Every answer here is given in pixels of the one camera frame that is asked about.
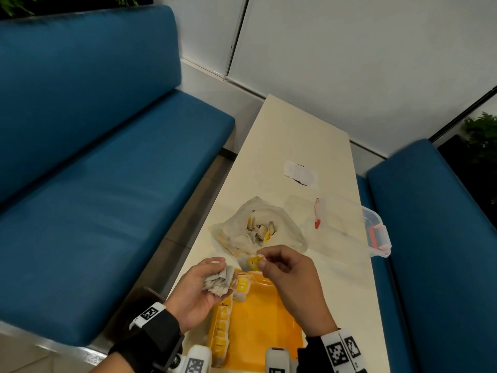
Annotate person's left hand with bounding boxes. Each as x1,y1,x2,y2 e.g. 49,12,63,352
165,256,236,334

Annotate green leafy plant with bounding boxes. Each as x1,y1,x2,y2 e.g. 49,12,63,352
462,112,497,164
0,0,152,18

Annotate row of tea bags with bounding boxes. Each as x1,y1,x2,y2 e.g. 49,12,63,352
208,297,233,368

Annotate clear plastic bag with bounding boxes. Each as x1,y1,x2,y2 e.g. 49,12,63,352
209,196,308,265

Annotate person's right forearm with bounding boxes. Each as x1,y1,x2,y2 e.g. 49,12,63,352
297,337,368,373

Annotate white marker wristband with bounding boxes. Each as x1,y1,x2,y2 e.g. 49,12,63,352
129,303,167,331
320,328,368,373

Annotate bunch of tea bags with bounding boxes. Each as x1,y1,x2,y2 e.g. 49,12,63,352
202,266,236,299

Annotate black metal pole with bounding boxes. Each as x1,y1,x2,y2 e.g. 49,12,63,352
429,85,497,142

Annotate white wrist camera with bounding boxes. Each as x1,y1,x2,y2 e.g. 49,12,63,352
177,345,212,373
266,347,298,373

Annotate white paper patch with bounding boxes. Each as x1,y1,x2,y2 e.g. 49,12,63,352
283,160,320,190

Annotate person's left forearm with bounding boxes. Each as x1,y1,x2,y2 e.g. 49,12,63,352
91,310,185,373

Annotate yellow tray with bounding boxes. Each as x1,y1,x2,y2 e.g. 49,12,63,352
206,275,305,373

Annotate person's right hand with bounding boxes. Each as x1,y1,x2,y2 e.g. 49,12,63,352
257,245,339,338

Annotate yellow tagged tea bag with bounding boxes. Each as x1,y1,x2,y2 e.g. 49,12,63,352
233,274,253,304
237,252,269,272

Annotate clear box with red latches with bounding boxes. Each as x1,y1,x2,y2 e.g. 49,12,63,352
306,194,392,259

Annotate blue sofa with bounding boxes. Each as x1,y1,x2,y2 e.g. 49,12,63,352
0,5,236,346
356,138,497,373

